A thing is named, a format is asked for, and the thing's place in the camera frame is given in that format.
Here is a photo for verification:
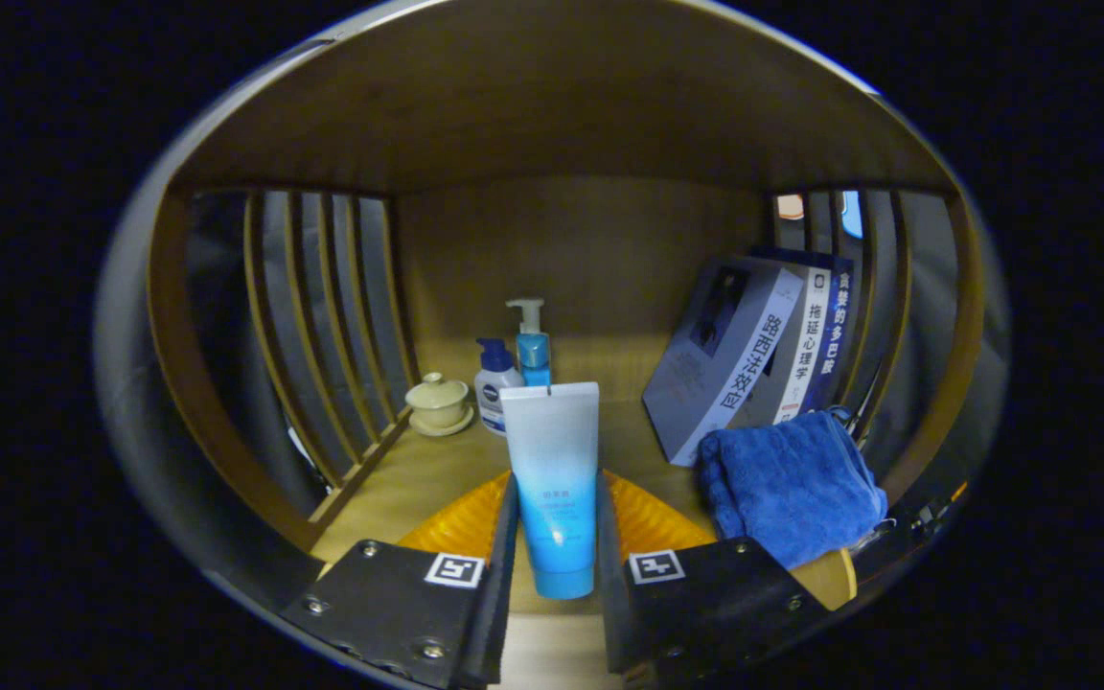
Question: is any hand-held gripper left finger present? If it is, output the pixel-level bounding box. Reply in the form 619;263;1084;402
279;470;521;690

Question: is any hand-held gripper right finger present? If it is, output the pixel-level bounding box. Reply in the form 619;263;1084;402
598;470;840;686

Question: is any white and blue tube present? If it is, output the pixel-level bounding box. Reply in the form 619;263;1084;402
499;381;602;601

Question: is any wooden countertop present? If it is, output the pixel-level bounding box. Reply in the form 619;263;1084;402
308;331;860;690

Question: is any wooden cabinet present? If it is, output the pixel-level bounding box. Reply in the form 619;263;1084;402
97;0;1008;672

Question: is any cream lidded teacup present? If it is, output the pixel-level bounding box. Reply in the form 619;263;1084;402
404;372;476;438

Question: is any white pump bottle blue cap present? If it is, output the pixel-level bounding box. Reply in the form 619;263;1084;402
473;337;526;437

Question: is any blue towel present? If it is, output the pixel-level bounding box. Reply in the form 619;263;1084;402
699;407;889;572

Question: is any grey book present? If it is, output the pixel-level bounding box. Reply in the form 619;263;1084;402
641;254;807;469

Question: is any clear blue pump bottle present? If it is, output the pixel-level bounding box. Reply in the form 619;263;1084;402
505;297;553;388

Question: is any white spine book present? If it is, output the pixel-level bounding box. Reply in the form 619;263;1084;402
729;266;836;430

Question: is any black device with orange tip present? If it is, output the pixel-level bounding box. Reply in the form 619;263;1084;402
902;479;973;540

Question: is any dark blue book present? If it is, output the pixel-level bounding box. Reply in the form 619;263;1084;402
748;244;857;418

